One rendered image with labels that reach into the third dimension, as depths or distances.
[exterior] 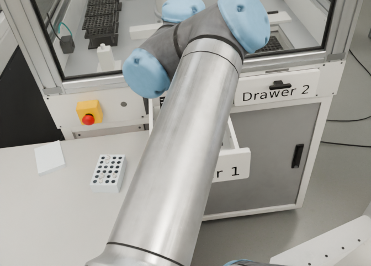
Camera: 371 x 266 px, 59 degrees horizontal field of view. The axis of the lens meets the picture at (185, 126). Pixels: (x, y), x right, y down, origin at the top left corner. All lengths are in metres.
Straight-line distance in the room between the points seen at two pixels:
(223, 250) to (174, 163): 1.48
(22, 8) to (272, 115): 0.90
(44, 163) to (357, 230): 0.96
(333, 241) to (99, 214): 0.64
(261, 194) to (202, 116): 1.37
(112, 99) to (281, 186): 0.92
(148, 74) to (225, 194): 1.20
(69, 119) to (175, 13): 0.77
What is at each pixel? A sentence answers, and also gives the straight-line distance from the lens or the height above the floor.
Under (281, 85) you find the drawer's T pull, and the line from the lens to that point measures 1.14.
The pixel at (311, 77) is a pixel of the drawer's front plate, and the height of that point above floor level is 0.91.
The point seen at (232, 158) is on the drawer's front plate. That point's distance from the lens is 0.89.
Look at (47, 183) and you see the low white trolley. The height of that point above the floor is 0.76.
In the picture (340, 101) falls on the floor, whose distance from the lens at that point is 2.65.
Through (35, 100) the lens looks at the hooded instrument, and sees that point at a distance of 2.06.
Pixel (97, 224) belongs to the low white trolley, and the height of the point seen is 0.76.
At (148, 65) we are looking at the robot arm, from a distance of 0.47.
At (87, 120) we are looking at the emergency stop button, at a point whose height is 0.88.
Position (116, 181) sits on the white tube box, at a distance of 1.03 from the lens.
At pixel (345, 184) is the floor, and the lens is 2.10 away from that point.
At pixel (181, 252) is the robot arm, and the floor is 1.32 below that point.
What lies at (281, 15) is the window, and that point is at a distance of 1.09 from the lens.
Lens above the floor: 1.57
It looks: 43 degrees down
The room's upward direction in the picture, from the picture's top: 6 degrees counter-clockwise
